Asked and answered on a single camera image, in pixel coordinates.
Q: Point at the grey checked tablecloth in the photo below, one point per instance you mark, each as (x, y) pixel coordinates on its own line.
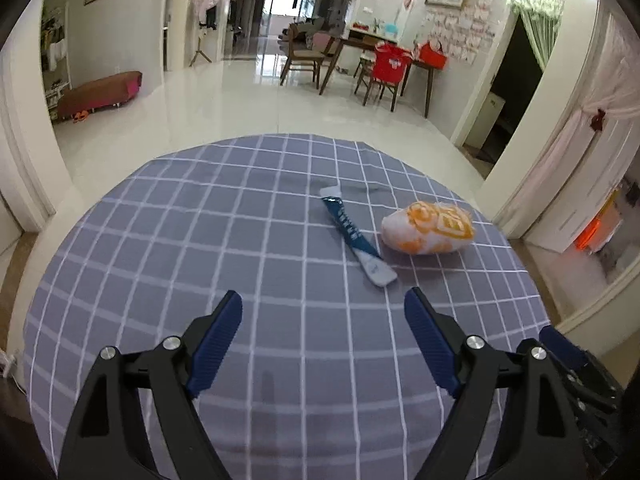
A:
(200, 235)

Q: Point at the white cabinet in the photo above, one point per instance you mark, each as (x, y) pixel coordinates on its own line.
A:
(487, 122)

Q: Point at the orange glowing object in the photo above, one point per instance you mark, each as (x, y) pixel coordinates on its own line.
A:
(597, 227)

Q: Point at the white shelf rack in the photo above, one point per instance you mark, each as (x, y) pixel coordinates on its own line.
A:
(55, 60)

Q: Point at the white curtain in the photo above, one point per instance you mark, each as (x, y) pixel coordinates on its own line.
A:
(575, 130)

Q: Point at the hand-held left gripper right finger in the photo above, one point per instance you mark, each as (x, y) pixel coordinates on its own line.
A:
(430, 340)

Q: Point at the orange and white plastic bag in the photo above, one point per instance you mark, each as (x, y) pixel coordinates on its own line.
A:
(425, 230)

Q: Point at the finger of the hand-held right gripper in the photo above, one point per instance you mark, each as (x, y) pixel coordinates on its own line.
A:
(562, 345)

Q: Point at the green patterned curtain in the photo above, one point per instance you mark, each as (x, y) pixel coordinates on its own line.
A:
(542, 15)

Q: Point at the wooden chair with red bag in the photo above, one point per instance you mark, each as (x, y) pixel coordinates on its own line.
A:
(370, 90)

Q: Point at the teal container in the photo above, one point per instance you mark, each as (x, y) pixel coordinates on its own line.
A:
(391, 31)

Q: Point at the wooden coat stand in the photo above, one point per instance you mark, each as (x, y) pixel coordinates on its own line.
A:
(201, 52)

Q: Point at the brown padded bench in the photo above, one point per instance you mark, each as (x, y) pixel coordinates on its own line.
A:
(97, 92)

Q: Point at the wooden dining chair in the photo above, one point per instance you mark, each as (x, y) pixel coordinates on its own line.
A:
(302, 57)

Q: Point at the pink jacket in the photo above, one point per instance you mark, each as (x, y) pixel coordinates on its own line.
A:
(206, 0)

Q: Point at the red bag with white print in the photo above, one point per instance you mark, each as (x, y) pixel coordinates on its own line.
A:
(392, 65)

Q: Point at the wooden dining table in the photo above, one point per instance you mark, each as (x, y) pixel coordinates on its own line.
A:
(360, 45)

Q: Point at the group of white wall papers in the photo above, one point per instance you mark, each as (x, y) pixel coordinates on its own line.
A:
(470, 30)

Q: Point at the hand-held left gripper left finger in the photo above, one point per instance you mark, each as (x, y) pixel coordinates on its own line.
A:
(215, 350)

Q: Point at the blue and white sachet wrapper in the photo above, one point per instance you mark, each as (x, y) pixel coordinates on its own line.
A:
(350, 230)

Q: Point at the red curtain bow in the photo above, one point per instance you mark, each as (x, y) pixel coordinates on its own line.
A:
(598, 120)

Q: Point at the orange slippers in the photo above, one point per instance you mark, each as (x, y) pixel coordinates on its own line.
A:
(82, 116)

